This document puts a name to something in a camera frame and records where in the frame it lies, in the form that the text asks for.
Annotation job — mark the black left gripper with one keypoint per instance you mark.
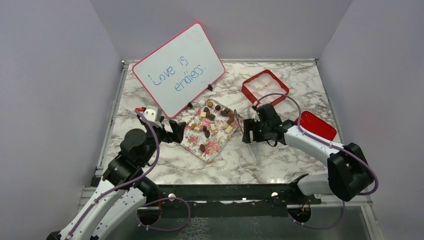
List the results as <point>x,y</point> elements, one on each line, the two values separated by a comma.
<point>177,135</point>

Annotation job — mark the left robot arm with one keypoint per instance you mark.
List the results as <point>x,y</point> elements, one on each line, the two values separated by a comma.
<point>124,185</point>

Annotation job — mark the red box lid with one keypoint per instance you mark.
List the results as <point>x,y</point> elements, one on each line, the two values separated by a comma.
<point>317,126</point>

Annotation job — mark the white board pink frame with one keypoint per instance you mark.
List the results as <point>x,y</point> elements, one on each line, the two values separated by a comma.
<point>180,70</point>

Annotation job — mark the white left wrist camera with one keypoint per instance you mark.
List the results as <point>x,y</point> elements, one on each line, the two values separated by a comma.
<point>153,115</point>

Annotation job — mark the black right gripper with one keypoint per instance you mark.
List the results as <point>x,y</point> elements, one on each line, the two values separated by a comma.
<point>250,124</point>

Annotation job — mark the red chocolate box base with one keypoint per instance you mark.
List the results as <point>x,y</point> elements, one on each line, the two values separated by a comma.
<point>264,83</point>

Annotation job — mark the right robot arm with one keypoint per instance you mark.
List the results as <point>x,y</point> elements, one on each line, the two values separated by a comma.
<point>348,173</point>

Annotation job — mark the floral rectangular tray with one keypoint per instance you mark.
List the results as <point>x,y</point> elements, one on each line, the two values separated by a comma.
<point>216,122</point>

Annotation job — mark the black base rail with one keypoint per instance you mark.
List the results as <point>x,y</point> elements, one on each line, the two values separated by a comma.
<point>213,201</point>

